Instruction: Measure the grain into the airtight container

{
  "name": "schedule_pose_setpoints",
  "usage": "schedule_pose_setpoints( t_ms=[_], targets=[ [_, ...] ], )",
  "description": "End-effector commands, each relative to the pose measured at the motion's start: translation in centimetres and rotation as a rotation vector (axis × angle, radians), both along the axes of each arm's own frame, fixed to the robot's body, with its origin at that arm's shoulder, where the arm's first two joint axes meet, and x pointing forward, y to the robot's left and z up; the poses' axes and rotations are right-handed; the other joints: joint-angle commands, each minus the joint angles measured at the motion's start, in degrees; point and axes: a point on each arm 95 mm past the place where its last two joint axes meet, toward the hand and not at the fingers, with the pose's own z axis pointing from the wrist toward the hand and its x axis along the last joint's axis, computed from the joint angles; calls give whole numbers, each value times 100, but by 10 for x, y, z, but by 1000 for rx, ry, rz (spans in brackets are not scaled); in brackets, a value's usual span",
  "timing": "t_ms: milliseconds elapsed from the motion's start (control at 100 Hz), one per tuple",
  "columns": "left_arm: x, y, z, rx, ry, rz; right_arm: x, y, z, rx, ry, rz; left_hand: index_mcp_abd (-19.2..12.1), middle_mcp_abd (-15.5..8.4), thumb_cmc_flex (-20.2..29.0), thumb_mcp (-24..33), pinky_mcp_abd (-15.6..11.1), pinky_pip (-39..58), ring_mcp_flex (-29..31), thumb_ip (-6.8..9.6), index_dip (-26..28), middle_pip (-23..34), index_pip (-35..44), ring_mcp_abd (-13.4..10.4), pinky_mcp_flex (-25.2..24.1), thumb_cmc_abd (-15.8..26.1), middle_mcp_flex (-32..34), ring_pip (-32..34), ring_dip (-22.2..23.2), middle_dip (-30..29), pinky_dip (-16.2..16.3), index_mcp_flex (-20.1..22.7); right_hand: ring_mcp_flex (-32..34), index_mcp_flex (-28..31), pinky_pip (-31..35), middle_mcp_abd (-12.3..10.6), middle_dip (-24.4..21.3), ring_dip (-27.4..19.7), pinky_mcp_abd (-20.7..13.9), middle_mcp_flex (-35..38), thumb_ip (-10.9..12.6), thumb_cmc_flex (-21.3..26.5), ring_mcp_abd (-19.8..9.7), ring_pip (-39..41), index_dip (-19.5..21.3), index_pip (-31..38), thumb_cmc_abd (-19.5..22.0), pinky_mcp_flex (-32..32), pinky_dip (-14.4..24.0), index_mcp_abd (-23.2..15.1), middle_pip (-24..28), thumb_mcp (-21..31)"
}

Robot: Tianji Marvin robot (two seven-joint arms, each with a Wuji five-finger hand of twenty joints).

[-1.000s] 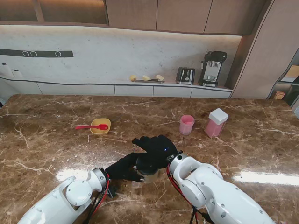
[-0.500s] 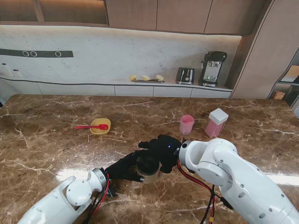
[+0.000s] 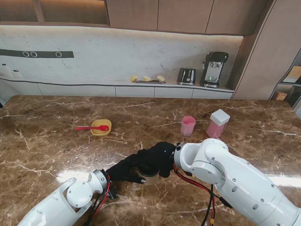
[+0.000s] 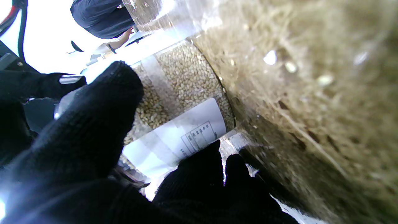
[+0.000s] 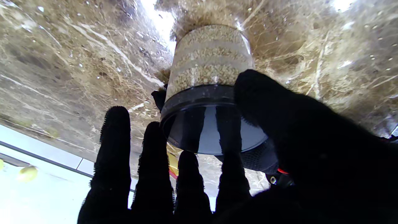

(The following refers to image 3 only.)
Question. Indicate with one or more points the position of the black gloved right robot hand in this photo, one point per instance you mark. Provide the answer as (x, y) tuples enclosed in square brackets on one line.
[(156, 157)]

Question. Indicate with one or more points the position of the yellow lemon piece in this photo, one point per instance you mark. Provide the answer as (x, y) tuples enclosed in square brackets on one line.
[(147, 78), (160, 78), (133, 78)]

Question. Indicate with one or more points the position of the white wall device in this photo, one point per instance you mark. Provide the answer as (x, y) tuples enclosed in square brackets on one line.
[(3, 69), (17, 73)]

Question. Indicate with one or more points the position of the black and silver toaster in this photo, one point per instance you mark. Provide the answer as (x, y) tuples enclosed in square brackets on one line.
[(187, 76)]

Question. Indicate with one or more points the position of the pink measuring cup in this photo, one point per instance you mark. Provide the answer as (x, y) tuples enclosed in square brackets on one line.
[(187, 126)]

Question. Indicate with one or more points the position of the red plastic spoon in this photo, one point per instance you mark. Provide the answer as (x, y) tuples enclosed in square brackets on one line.
[(94, 128)]

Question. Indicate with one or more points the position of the dark cutting board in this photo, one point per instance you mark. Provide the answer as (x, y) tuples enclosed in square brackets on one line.
[(145, 82)]

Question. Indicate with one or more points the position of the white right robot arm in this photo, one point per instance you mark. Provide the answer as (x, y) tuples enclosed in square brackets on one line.
[(237, 179)]

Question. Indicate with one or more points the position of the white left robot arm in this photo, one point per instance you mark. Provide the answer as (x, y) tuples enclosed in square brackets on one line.
[(61, 202)]

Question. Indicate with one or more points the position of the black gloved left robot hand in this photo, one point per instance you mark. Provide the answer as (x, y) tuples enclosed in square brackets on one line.
[(123, 169)]

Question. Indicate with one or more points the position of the black espresso machine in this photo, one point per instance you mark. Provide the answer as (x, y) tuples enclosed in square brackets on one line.
[(214, 68)]

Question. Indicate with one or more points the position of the small wooden box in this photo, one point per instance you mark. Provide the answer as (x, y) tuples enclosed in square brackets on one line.
[(281, 96)]

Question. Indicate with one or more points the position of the black wall power strip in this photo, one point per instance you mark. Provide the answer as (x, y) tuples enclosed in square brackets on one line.
[(47, 54)]

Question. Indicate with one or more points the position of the tan book on shelf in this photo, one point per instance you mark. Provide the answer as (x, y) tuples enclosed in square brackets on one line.
[(295, 74)]

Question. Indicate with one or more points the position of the white square container lid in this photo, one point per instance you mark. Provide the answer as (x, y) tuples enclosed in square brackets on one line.
[(219, 116)]

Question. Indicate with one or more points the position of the dark open shelf unit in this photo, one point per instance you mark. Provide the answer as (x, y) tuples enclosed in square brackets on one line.
[(295, 91)]

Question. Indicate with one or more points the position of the pink container with white lid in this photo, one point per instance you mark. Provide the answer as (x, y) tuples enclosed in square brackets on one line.
[(215, 130)]

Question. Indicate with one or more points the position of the yellow plastic bowl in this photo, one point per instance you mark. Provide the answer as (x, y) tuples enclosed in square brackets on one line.
[(100, 131)]

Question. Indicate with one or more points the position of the brown wall cabinets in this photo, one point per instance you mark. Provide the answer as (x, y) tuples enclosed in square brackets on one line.
[(178, 16)]

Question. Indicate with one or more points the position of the tall brown cabinet panel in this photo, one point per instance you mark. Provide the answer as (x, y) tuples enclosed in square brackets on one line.
[(258, 58)]

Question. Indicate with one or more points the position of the white counter with drawers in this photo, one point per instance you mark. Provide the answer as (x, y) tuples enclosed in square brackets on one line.
[(134, 91)]

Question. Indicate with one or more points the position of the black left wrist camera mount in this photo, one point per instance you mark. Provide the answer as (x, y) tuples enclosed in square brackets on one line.
[(113, 193)]

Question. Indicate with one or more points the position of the clear grain jar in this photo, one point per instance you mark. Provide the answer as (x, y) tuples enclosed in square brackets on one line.
[(151, 180)]

